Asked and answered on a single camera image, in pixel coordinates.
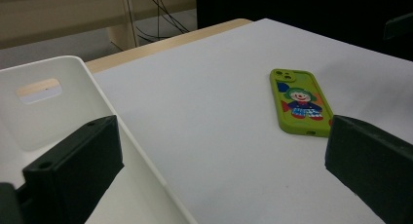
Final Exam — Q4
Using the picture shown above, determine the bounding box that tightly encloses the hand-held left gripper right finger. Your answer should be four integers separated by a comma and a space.
324, 114, 413, 224

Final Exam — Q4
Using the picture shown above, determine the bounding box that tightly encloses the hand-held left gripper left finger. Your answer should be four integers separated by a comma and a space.
21, 114, 125, 224

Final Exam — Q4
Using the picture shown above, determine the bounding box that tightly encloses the white plastic bin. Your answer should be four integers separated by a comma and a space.
0, 55, 199, 224

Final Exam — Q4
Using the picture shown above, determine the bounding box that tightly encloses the green cartoon phone case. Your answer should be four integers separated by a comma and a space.
269, 68, 335, 138

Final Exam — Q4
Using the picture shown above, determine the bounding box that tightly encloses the dark curtain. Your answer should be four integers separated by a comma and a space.
196, 0, 413, 61

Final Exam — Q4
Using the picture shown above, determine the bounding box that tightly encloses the white table sheet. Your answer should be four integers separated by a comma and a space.
92, 18, 413, 224

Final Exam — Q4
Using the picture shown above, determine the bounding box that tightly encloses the light wooden shelf unit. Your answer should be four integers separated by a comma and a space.
0, 0, 198, 52

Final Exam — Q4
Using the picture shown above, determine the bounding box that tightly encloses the black cable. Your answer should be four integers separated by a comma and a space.
124, 0, 139, 49
141, 0, 191, 35

